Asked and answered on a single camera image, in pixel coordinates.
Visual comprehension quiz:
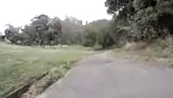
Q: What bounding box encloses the green grass slope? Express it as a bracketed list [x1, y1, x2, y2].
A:
[0, 16, 99, 98]

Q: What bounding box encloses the row of trees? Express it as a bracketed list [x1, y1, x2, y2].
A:
[0, 0, 121, 67]

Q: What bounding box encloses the grey asphalt path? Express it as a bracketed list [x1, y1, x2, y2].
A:
[13, 39, 173, 98]

